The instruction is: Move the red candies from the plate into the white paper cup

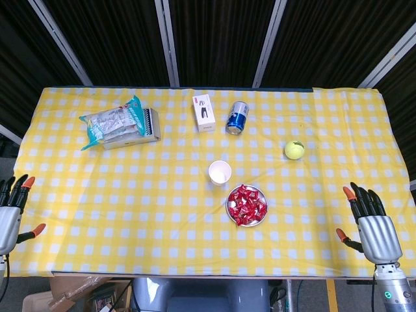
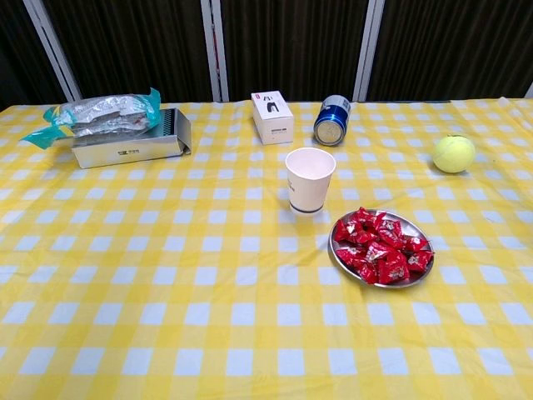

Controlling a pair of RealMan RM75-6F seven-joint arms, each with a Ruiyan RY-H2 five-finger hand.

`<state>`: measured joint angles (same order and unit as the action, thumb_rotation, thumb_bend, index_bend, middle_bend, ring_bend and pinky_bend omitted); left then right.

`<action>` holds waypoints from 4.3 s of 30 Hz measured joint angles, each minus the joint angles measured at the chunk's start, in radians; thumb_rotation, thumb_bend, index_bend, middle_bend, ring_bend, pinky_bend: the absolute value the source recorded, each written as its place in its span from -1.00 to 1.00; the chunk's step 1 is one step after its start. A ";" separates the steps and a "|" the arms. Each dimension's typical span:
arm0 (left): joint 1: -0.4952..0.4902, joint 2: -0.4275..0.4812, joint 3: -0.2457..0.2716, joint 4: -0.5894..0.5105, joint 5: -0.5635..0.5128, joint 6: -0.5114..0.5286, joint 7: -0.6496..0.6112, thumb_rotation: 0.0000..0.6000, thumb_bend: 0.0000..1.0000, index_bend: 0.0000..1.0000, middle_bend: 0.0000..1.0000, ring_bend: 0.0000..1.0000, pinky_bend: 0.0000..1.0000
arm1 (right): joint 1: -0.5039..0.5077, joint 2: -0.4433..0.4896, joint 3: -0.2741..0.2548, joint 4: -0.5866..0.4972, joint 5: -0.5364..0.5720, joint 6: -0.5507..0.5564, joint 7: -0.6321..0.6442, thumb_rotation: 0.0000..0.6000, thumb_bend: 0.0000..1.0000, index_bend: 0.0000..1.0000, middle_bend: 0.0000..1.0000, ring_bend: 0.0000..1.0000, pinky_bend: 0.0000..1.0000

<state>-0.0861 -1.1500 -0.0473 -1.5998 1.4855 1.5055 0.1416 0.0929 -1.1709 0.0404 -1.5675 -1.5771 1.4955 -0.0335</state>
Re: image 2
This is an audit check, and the yellow checked tablecloth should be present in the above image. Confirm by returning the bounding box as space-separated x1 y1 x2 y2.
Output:
0 97 533 400

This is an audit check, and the silver cardboard box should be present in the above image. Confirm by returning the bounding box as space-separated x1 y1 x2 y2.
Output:
70 107 193 170

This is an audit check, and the round steel plate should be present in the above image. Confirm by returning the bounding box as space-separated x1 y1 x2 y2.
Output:
327 207 436 289

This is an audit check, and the black curtain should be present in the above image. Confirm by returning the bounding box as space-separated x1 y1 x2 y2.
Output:
0 0 533 110

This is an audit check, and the white paper cup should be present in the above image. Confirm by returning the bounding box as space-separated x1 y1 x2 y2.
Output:
284 147 337 217

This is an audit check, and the blue drink can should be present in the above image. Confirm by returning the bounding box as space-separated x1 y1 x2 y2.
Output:
313 94 352 147

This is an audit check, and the silver teal snack bag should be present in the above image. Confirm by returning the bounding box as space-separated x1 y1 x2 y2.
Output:
21 87 162 149

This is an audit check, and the yellow-green tennis ball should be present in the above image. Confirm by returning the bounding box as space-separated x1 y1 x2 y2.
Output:
431 133 476 174

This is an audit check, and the small white product box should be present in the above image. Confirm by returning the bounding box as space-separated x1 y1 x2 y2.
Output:
251 91 296 146

